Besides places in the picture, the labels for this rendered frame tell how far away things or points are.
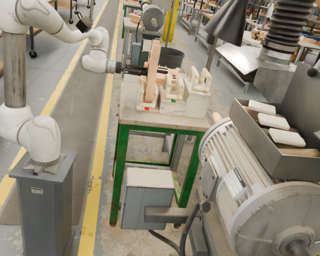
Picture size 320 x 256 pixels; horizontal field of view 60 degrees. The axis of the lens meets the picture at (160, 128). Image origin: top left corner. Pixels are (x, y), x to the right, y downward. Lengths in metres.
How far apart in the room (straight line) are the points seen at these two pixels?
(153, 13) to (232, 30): 2.49
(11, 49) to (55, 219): 0.94
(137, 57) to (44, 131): 2.22
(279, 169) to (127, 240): 1.69
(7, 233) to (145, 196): 1.50
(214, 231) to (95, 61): 1.29
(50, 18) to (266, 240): 1.18
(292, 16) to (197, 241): 0.71
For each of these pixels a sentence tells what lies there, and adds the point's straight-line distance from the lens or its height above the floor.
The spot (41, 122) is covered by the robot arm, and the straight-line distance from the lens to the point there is 1.50.
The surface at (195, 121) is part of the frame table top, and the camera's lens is 1.80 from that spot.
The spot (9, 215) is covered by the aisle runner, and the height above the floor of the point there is 0.01.
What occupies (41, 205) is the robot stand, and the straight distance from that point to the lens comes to 1.71.
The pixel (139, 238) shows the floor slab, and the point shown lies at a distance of 2.21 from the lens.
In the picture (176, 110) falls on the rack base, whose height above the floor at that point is 0.97.
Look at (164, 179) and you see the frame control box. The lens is 0.94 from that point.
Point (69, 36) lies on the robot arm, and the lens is 1.53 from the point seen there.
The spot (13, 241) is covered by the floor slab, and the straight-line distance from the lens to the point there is 2.24.
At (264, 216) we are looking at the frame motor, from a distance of 0.64.
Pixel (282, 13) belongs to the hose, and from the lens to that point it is 0.93.
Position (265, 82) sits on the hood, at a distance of 0.89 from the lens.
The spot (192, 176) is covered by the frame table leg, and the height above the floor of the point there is 0.54.
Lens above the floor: 1.71
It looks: 29 degrees down
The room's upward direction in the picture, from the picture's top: 11 degrees clockwise
